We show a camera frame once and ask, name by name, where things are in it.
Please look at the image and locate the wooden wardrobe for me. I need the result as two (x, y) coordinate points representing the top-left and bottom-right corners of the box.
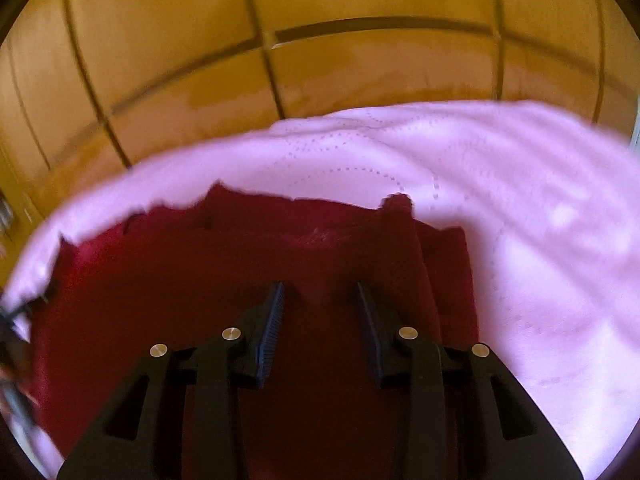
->
(0, 0), (640, 226)

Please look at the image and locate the pink dotted bed sheet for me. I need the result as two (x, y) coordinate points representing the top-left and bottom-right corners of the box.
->
(4, 100), (640, 480)

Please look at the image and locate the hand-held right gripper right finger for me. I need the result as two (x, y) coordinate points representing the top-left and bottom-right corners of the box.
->
(355, 282), (584, 480)

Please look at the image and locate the dark red embroidered shirt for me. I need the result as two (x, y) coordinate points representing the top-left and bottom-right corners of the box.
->
(29, 182), (482, 480)

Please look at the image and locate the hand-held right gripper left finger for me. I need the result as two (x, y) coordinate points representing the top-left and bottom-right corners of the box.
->
(57, 282), (286, 480)

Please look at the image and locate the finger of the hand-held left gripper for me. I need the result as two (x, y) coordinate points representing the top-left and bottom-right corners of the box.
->
(0, 280), (58, 328)

